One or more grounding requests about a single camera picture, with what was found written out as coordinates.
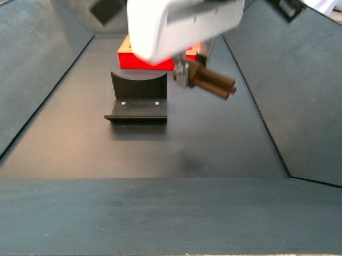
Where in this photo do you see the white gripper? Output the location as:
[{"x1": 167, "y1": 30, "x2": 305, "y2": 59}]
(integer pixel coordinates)
[{"x1": 127, "y1": 0, "x2": 245, "y2": 88}]

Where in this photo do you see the brown three prong object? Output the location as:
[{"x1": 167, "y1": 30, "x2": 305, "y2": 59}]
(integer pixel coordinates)
[{"x1": 186, "y1": 59, "x2": 237, "y2": 99}]

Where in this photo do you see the black curved fixture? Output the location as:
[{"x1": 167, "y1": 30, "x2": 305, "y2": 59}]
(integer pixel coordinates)
[{"x1": 104, "y1": 73, "x2": 167, "y2": 123}]

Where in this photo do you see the red shape-hole block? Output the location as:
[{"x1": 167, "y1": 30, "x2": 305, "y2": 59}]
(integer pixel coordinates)
[{"x1": 118, "y1": 36, "x2": 201, "y2": 71}]

